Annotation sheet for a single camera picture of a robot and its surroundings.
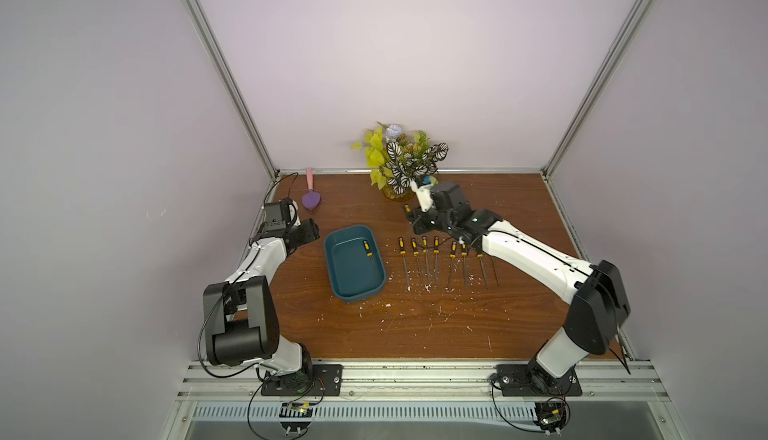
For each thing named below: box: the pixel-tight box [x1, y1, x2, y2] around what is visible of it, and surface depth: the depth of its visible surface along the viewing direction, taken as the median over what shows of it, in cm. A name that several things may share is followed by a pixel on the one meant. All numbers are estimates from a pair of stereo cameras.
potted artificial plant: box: [350, 121, 449, 201], surface depth 94 cm
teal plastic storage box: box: [324, 224, 386, 304], surface depth 96 cm
